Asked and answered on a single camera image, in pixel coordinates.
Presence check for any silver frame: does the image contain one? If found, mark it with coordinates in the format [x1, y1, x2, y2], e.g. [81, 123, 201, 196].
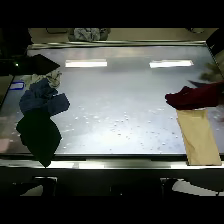
[0, 155, 224, 197]

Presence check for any tan garment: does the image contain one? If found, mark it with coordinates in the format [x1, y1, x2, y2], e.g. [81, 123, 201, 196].
[175, 107, 223, 167]

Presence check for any blue garment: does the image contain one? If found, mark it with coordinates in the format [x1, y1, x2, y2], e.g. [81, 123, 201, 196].
[18, 78, 71, 117]

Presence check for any heap of clothes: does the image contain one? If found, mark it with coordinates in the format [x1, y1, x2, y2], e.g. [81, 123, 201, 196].
[67, 27, 112, 42]

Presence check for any red garment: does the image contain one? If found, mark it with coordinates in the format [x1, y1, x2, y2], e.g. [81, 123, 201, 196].
[164, 80, 224, 111]

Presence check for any beige patterned garment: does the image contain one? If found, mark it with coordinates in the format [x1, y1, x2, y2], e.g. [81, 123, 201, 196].
[24, 69, 63, 90]

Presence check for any black garment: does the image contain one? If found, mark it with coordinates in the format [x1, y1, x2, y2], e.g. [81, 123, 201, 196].
[27, 53, 62, 77]
[15, 109, 63, 168]

